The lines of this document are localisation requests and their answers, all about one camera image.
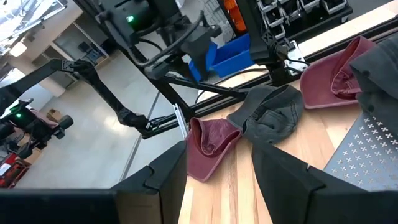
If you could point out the rack of white bins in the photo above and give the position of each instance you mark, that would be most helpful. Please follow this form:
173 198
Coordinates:
276 18

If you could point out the cardboard box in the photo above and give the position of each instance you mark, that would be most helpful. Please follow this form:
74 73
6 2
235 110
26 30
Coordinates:
53 115

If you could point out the orange storage bin rack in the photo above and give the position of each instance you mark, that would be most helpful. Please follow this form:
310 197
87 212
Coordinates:
234 15

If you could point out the silver frame bracket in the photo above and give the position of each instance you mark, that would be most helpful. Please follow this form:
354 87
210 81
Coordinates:
182 121

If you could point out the blue storage bin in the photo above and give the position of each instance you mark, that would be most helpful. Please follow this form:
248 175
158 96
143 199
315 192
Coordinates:
212 57
233 59

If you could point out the dark grey baseball cap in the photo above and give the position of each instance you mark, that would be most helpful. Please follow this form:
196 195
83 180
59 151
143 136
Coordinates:
382 68
385 118
273 118

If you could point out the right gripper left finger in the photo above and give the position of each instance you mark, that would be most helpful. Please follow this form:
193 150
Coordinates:
164 193

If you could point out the black background robot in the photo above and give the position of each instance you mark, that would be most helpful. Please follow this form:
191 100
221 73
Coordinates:
34 124

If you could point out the red tool cart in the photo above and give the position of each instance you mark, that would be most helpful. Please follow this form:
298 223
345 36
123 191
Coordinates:
12 174

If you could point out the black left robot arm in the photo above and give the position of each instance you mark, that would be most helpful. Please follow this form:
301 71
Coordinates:
253 31

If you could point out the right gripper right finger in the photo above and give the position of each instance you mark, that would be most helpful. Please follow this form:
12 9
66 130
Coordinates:
292 193

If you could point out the maroon baseball cap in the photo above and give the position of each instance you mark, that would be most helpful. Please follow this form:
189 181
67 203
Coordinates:
205 155
320 87

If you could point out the black aluminium table frame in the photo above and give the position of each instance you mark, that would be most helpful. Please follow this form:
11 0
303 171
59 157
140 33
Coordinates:
102 90

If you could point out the grey perforated metal shelf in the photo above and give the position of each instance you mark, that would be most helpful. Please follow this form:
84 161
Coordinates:
367 155

